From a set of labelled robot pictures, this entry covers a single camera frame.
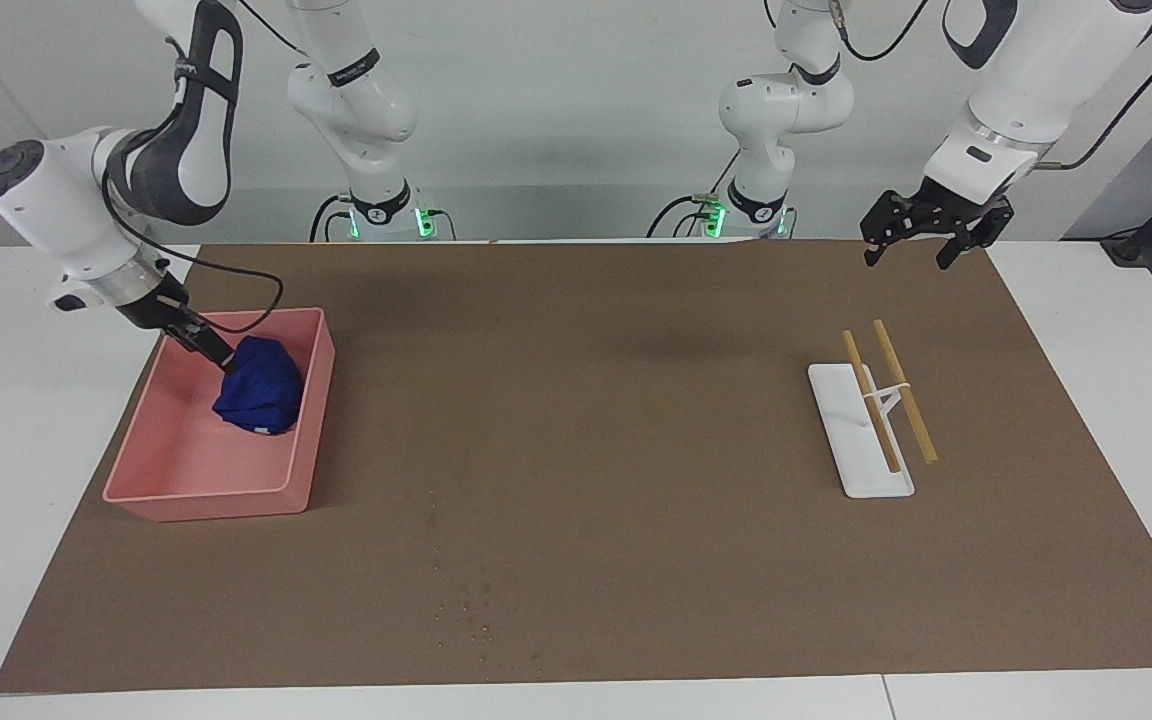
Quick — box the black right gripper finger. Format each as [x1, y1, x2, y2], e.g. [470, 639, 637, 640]
[164, 322, 233, 374]
[180, 308, 239, 365]

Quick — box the blue towel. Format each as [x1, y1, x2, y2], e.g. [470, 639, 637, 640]
[213, 336, 305, 436]

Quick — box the pink plastic bin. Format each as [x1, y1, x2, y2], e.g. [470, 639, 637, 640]
[102, 307, 336, 523]

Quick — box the wooden rack rod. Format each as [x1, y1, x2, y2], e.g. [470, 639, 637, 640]
[872, 320, 939, 465]
[842, 330, 902, 474]

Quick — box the brown table mat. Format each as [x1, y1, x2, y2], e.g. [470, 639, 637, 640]
[0, 238, 1152, 694]

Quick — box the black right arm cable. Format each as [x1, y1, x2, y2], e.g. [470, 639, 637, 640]
[99, 150, 285, 335]

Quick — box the black right base cable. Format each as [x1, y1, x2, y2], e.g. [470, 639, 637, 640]
[311, 195, 353, 243]

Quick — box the black base cable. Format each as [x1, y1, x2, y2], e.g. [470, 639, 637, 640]
[311, 195, 353, 243]
[647, 150, 739, 239]

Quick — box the black left base cable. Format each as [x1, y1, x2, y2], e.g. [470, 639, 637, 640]
[647, 150, 739, 239]

